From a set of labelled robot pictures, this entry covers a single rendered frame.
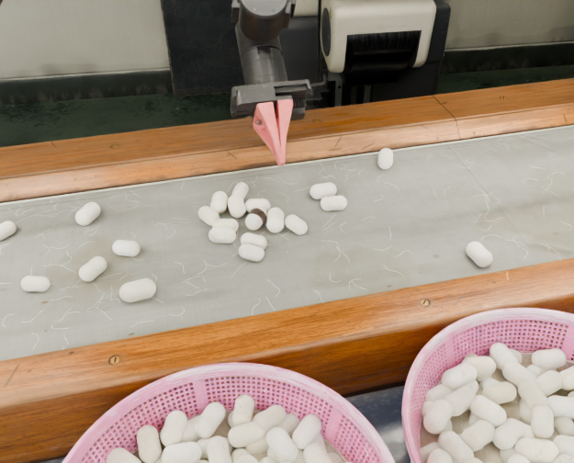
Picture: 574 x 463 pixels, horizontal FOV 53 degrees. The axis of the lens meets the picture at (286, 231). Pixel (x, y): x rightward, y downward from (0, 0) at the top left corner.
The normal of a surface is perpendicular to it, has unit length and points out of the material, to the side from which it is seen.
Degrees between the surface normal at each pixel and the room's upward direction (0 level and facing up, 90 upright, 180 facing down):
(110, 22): 89
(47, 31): 90
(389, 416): 0
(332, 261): 0
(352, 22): 98
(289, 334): 0
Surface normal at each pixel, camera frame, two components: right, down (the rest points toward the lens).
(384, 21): 0.14, 0.72
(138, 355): -0.01, -0.79
